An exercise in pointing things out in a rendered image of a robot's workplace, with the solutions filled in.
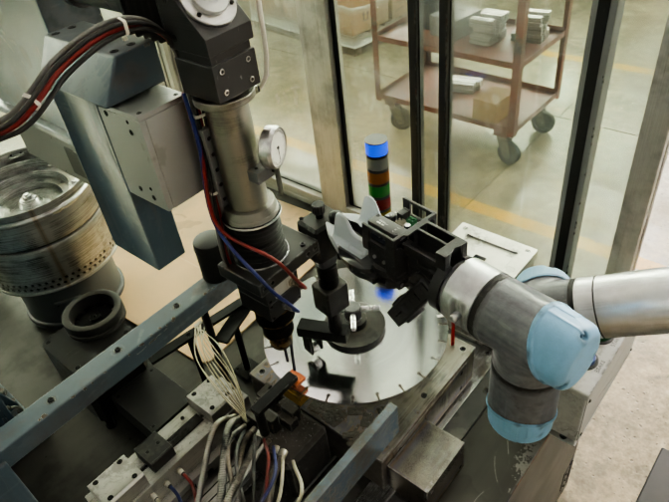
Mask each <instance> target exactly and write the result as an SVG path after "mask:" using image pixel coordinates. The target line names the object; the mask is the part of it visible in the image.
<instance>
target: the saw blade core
mask: <svg viewBox="0 0 669 502"><path fill-rule="evenodd" d="M338 275H339V276H340V277H342V278H343V279H344V280H346V281H347V288H348V290H354V300H355V301H356V302H363V303H367V304H370V305H379V306H380V310H379V311H380V312H381V313H382V314H383V316H384V319H385V332H384V335H383V337H382V338H381V339H380V341H379V342H377V343H376V344H375V345H373V346H372V347H370V348H367V349H365V350H361V351H345V350H341V349H338V348H336V347H335V346H333V345H332V344H331V343H330V342H329V341H323V345H324V347H323V348H322V349H321V348H320V349H319V350H318V351H317V352H316V353H315V354H314V355H313V356H312V355H311V354H310V353H309V352H308V351H306V350H305V347H304V342H303V338H302V337H298V334H297V326H298V323H299V321H300V319H301V318H305V319H312V320H319V321H324V320H325V318H326V315H325V314H323V313H322V312H321V311H319V310H318V309H317V308H316V307H315V301H314V295H313V290H312V284H313V283H314V282H316V281H317V279H316V278H315V276H314V277H311V278H309V279H307V280H305V281H304V282H303V283H304V284H305V285H306V286H307V287H308V289H307V290H304V289H302V288H301V289H302V290H301V294H302V298H301V299H299V300H298V301H297V302H296V303H295V304H294V306H295V307H297V308H298V309H299V310H300V312H299V313H296V312H295V317H294V318H293V323H294V327H295V328H294V331H293V333H292V335H293V348H294V356H295V363H296V369H297V372H298V373H300V374H302V375H303V376H305V377H306V380H305V381H304V382H303V383H302V384H301V385H300V386H299V387H298V388H295V387H294V390H295V391H296V392H298V393H300V394H302V393H303V392H304V391H305V388H306V387H308V389H307V390H306V391H305V392H304V393H303V395H305V396H307V397H309V398H312V399H315V400H319V401H323V402H326V400H327V395H328V394H329V395H330V396H329V398H328V401H327V402H328V403H334V404H351V397H352V396H354V399H353V404H366V403H372V402H377V401H378V398H377V395H375V394H376V393H378V396H379V399H380V400H385V399H388V398H391V397H394V396H397V395H399V394H401V393H403V390H404V391H407V390H409V389H411V388H413V387H414V386H416V385H417V384H419V383H420V382H421V381H423V380H424V377H427V376H428V375H429V374H430V373H431V372H432V371H433V370H434V369H435V367H436V366H437V364H438V363H439V362H438V361H440V360H441V358H442V356H443V354H444V351H445V349H446V345H447V340H448V322H447V319H446V318H445V317H440V318H438V317H437V315H442V314H441V313H440V312H438V311H437V310H434V308H432V307H431V306H430V305H429V303H428V304H427V305H426V306H425V307H424V309H425V310H424V311H423V312H422V313H421V314H420V316H419V317H418V318H417V319H416V320H412V321H411V322H410V323H409V324H407V323H405V324H403V325H401V326H400V327H398V326H397V325H396V324H395V322H394V321H393V320H392V319H391V318H390V316H389V315H388V314H387V312H388V311H389V310H390V309H391V308H392V307H393V306H392V305H391V304H392V303H393V302H394V301H395V300H396V299H397V297H398V296H399V295H401V294H404V293H405V292H406V291H408V289H406V287H404V288H403V289H401V290H400V291H399V290H397V289H386V287H385V286H382V285H379V284H378V283H376V284H374V285H372V284H371V283H370V282H369V281H367V280H364V279H361V278H359V277H357V276H355V275H354V274H352V273H351V272H350V271H349V270H348V269H347V267H346V268H339V269H338ZM439 324H441V326H439ZM438 341H441V342H440V343H438ZM442 342H444V343H442ZM270 347H271V345H270V342H269V340H268V339H266V338H265V336H264V350H265V354H266V358H267V360H268V363H269V365H270V366H271V368H272V370H273V371H274V373H275V374H276V375H277V376H278V378H279V379H281V378H282V377H283V376H284V375H285V374H286V373H287V372H288V371H290V370H291V369H292V368H293V365H292V358H291V350H290V347H288V348H287V353H288V357H289V362H288V363H287V362H286V358H285V354H284V351H277V350H275V349H274V348H270ZM266 348H267V349H266ZM430 358H433V359H435V360H431V359H430ZM436 360H437V361H436ZM276 363H278V364H276ZM417 373H420V375H418V374H417ZM399 385H401V387H402V388H403V390H402V389H401V388H400V387H399Z"/></svg>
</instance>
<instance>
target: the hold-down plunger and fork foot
mask: <svg viewBox="0 0 669 502"><path fill-rule="evenodd" d="M297 334H298V337H302V338H303V342H304V347H305V350H306V351H308V352H309V353H310V354H311V355H312V356H313V355H314V354H315V352H314V347H313V342H312V339H313V340H314V341H316V342H317V343H318V344H319V346H320V348H321V349H322V348H323V347H324V345H323V341H329V342H335V343H342V344H346V343H347V340H348V337H349V334H350V328H349V325H347V324H342V323H341V316H340V313H338V314H336V315H335V316H333V317H332V318H329V317H328V321H327V322H326V321H319V320H312V319H305V318H301V319H300V321H299V323H298V326H297Z"/></svg>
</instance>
